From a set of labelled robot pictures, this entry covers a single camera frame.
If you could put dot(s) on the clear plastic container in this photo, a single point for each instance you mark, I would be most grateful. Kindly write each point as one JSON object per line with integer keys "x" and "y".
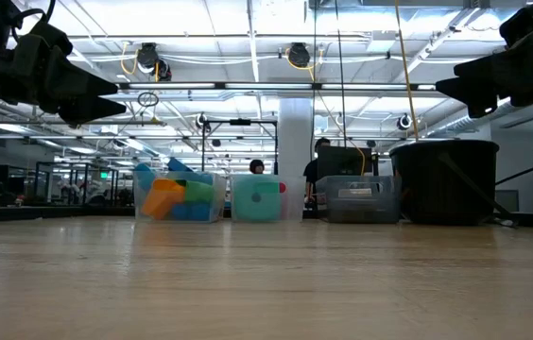
{"x": 219, "y": 198}
{"x": 295, "y": 198}

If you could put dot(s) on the round black ceiling device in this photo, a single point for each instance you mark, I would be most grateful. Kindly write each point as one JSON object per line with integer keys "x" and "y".
{"x": 404, "y": 121}
{"x": 201, "y": 122}

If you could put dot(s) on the black round pot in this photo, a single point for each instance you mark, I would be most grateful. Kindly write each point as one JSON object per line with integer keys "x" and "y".
{"x": 436, "y": 184}

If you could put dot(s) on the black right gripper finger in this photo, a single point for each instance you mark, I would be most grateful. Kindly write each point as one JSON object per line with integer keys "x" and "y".
{"x": 484, "y": 66}
{"x": 479, "y": 94}

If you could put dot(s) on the black background gantry frame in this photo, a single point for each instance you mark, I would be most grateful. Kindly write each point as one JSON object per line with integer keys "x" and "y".
{"x": 240, "y": 122}

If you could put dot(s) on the large blue toy block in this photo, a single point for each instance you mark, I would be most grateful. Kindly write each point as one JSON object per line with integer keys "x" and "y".
{"x": 193, "y": 212}

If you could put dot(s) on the blue rounded toy block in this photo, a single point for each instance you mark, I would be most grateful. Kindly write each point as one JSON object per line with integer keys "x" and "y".
{"x": 144, "y": 175}

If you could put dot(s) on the person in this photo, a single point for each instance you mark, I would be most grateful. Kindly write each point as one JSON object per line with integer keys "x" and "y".
{"x": 256, "y": 166}
{"x": 311, "y": 175}

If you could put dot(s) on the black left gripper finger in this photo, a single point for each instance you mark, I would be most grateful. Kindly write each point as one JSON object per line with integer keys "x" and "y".
{"x": 77, "y": 80}
{"x": 91, "y": 111}

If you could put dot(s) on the teal foam die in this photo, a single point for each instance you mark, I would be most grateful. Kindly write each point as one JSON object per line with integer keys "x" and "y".
{"x": 257, "y": 200}

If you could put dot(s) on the smoky dark plastic container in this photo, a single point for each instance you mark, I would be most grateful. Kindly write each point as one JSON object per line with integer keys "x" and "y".
{"x": 380, "y": 203}

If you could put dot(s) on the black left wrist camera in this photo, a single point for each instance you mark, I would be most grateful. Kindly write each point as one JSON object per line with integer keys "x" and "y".
{"x": 54, "y": 35}

